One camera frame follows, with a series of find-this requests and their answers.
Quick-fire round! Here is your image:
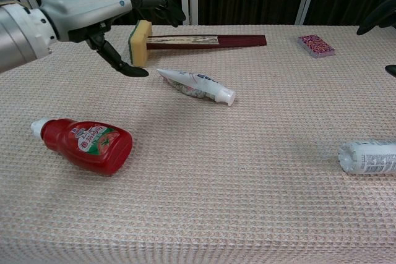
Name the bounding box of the red ketchup bottle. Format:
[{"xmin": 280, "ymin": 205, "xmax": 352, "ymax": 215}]
[{"xmin": 30, "ymin": 117, "xmax": 134, "ymax": 177}]

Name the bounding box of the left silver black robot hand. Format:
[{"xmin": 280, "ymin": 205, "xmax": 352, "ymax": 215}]
[{"xmin": 39, "ymin": 0, "xmax": 187, "ymax": 77}]

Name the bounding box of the beige waffle tablecloth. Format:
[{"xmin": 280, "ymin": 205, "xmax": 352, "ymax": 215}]
[{"xmin": 0, "ymin": 24, "xmax": 396, "ymax": 264}]

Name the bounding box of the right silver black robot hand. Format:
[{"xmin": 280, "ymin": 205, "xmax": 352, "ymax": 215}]
[{"xmin": 356, "ymin": 0, "xmax": 396, "ymax": 78}]

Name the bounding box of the wooden mallet hammer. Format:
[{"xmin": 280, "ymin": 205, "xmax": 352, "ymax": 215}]
[{"xmin": 128, "ymin": 19, "xmax": 267, "ymax": 69}]

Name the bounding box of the white plastic bottle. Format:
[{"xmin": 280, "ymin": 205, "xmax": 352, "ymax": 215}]
[{"xmin": 337, "ymin": 138, "xmax": 396, "ymax": 176}]

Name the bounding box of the white blue tube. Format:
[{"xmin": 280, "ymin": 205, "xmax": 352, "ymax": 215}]
[{"xmin": 155, "ymin": 67, "xmax": 238, "ymax": 108}]

